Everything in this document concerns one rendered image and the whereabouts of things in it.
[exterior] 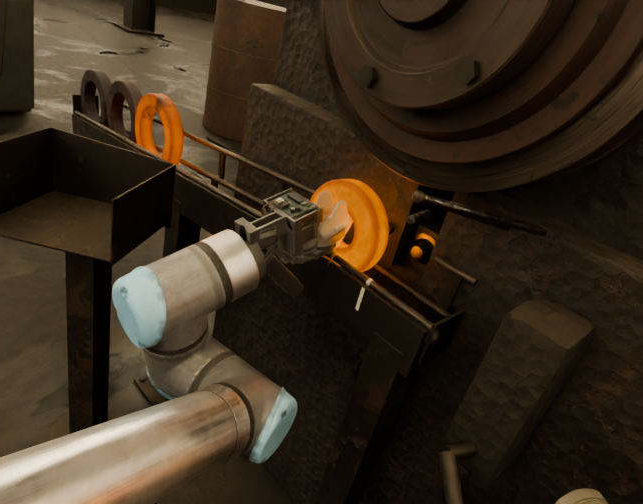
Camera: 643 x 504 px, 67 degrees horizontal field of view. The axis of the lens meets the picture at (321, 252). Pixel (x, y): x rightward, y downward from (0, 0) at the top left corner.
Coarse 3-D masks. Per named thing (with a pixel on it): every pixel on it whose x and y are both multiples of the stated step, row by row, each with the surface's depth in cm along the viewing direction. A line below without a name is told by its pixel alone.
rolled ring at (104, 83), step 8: (88, 72) 136; (96, 72) 134; (104, 72) 135; (88, 80) 138; (96, 80) 133; (104, 80) 133; (88, 88) 141; (104, 88) 132; (88, 96) 143; (104, 96) 132; (88, 104) 143; (104, 104) 133; (88, 112) 143; (96, 112) 145; (104, 112) 133; (96, 120) 144; (104, 120) 134
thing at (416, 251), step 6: (420, 240) 78; (426, 240) 78; (414, 246) 78; (420, 246) 77; (426, 246) 77; (432, 246) 78; (414, 252) 78; (420, 252) 77; (426, 252) 77; (414, 258) 78; (420, 258) 78; (426, 258) 78; (426, 264) 79
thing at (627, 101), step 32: (320, 0) 68; (320, 32) 70; (640, 64) 43; (608, 96) 45; (640, 96) 44; (352, 128) 69; (576, 128) 48; (608, 128) 46; (384, 160) 66; (416, 160) 62; (512, 160) 53; (544, 160) 51; (576, 160) 48
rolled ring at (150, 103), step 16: (144, 96) 114; (160, 96) 111; (144, 112) 117; (160, 112) 110; (176, 112) 110; (144, 128) 120; (176, 128) 110; (144, 144) 120; (176, 144) 111; (176, 160) 113
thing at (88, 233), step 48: (0, 144) 83; (48, 144) 95; (96, 144) 93; (0, 192) 86; (48, 192) 99; (96, 192) 98; (144, 192) 83; (48, 240) 82; (96, 240) 85; (144, 240) 89; (96, 288) 93; (96, 336) 99; (96, 384) 105; (48, 432) 117
